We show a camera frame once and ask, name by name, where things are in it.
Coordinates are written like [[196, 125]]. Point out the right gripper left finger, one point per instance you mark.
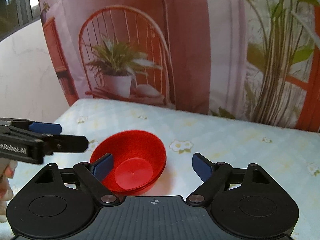
[[91, 177]]

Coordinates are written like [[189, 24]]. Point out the red plastic bowl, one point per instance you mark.
[[139, 160]]

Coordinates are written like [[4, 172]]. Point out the printed room backdrop cloth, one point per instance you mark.
[[253, 60]]

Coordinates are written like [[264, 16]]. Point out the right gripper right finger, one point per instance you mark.
[[214, 177]]

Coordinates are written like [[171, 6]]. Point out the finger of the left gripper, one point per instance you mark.
[[66, 144], [37, 127]]

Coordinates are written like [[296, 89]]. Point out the person's left hand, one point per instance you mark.
[[6, 191]]

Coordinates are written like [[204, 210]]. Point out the floral checkered tablecloth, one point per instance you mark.
[[290, 156]]

